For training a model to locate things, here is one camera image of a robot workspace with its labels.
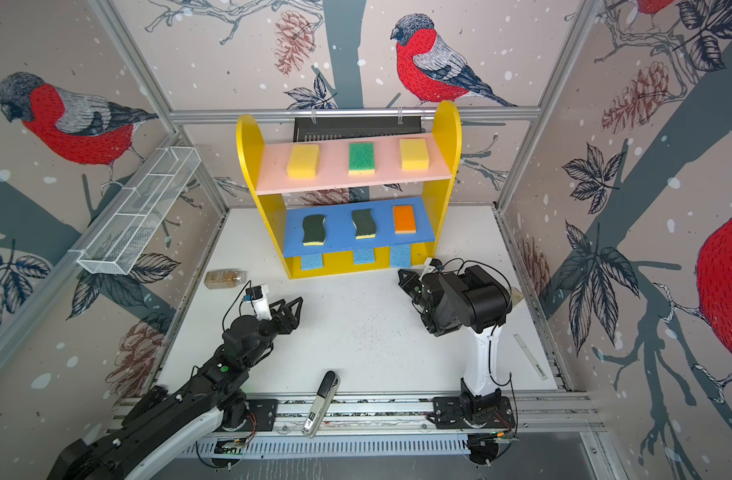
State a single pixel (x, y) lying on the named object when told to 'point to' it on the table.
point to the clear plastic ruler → (531, 358)
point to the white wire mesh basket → (138, 209)
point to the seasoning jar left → (220, 279)
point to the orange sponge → (404, 219)
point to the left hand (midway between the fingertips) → (293, 301)
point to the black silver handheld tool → (325, 394)
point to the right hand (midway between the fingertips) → (395, 275)
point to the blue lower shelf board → (340, 233)
